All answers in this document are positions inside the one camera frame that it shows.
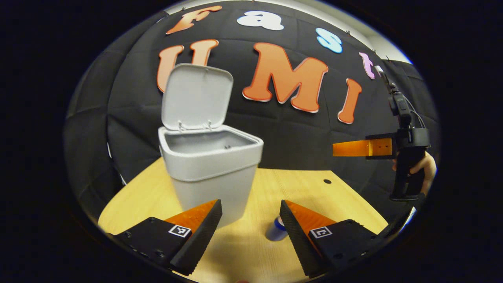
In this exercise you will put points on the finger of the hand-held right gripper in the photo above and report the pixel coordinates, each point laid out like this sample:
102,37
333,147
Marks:
377,147

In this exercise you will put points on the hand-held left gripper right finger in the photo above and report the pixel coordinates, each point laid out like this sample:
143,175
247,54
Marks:
294,236

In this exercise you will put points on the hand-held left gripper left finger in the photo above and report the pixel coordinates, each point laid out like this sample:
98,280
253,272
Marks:
204,236

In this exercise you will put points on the white desktop garbage bin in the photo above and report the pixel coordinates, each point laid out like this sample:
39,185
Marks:
212,165

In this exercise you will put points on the wooden desktop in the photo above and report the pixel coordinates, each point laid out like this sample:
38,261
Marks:
255,188

